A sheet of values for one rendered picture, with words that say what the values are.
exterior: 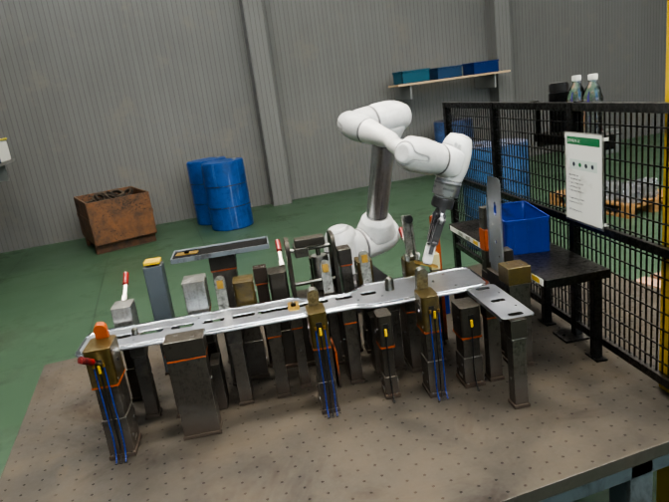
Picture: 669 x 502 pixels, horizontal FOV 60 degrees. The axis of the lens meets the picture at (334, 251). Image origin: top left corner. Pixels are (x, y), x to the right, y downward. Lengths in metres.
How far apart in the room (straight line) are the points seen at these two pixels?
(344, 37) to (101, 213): 4.81
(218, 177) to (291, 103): 2.30
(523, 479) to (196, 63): 8.62
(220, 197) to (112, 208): 1.39
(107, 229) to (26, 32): 3.12
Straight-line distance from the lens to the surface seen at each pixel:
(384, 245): 2.76
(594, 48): 12.66
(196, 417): 1.94
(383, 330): 1.87
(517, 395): 1.89
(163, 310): 2.34
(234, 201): 8.17
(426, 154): 1.84
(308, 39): 9.97
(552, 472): 1.66
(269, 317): 1.95
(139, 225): 8.28
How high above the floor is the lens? 1.69
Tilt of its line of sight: 15 degrees down
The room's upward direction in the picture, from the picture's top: 8 degrees counter-clockwise
